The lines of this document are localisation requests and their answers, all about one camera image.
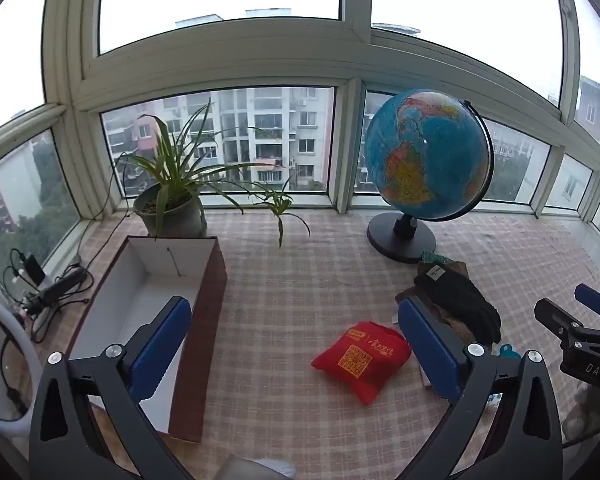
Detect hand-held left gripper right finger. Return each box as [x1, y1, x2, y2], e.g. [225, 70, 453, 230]
[397, 296, 563, 480]

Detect black charger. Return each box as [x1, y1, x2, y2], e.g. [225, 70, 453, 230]
[22, 255, 46, 283]

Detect green glitter sponge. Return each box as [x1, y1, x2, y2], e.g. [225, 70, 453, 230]
[420, 250, 456, 266]

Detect blue world globe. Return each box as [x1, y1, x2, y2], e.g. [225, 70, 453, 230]
[365, 88, 496, 264]

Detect red fabric bag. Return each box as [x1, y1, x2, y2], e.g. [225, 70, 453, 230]
[311, 321, 412, 406]

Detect brown cardboard box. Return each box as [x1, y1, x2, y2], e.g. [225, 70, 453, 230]
[67, 236, 228, 443]

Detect white window frame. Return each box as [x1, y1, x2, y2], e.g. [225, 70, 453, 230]
[0, 0, 600, 221]

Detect white ring light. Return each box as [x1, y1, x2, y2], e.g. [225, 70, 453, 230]
[0, 294, 33, 431]

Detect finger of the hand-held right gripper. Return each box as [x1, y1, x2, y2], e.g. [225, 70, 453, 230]
[575, 284, 600, 318]
[534, 298, 588, 343]

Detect potted spider plant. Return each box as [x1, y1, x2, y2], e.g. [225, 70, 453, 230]
[107, 100, 311, 248]

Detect power strip with cables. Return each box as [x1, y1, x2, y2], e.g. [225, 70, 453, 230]
[2, 247, 91, 343]

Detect white apartment building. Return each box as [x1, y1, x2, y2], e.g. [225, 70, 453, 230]
[217, 87, 333, 192]

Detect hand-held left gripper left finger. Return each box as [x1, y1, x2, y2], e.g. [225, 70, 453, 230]
[28, 296, 193, 480]

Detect brown knitted cloth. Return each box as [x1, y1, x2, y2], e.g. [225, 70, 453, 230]
[395, 285, 476, 343]

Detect pale grey cloth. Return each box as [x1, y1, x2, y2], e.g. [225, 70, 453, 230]
[219, 455, 297, 480]

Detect black knitted glove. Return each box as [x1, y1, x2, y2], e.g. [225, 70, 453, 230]
[414, 261, 502, 345]

